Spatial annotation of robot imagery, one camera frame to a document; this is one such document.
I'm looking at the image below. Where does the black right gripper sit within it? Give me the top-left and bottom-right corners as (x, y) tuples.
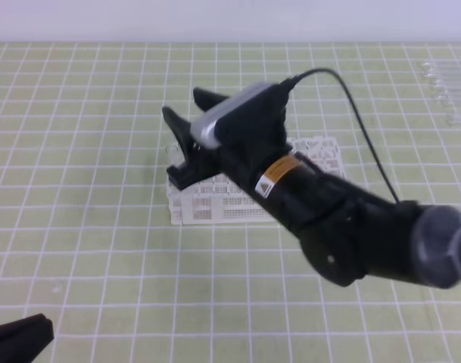
(162, 85), (289, 189)

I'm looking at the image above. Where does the black camera cable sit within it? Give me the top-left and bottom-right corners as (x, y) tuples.
(282, 67), (402, 205)

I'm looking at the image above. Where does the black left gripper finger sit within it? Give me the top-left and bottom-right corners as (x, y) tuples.
(0, 314), (53, 363)

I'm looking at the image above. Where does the white plastic test tube rack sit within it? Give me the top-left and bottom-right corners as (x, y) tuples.
(166, 136), (346, 225)

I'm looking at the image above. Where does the glass test tube back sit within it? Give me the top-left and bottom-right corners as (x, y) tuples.
(421, 61), (461, 73)

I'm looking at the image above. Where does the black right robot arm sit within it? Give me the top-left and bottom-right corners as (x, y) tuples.
(162, 82), (461, 289)

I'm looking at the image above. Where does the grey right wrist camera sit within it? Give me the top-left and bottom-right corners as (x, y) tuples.
(190, 82), (277, 150)

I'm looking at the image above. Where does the glass test tube front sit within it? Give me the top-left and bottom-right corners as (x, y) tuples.
(446, 113), (461, 126)

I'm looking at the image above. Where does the glass test tube in rack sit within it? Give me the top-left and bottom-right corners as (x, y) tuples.
(165, 142), (185, 166)

